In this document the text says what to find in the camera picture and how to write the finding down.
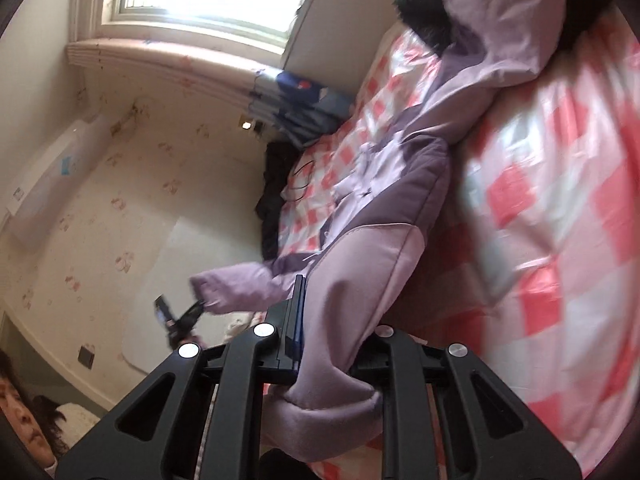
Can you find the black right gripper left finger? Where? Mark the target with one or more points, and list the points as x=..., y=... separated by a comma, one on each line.
x=198, y=414

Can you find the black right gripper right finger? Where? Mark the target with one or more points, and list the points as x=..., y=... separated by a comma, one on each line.
x=446, y=414

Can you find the lilac purple padded jacket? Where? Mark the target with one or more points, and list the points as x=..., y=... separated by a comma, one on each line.
x=384, y=210

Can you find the bright bedroom window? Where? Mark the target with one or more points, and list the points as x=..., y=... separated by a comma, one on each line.
x=244, y=27

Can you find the white headboard panel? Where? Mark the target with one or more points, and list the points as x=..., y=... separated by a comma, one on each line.
x=190, y=248

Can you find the pink checkered bed cover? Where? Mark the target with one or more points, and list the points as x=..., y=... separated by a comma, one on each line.
x=533, y=263

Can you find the person head dark hair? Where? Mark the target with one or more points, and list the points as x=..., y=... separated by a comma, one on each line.
x=37, y=431

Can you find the black garment on bed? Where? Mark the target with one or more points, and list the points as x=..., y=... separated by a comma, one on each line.
x=429, y=20

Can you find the wall power socket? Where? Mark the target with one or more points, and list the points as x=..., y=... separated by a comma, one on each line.
x=86, y=355

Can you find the white wall air conditioner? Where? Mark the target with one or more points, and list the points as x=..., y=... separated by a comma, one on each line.
x=37, y=196

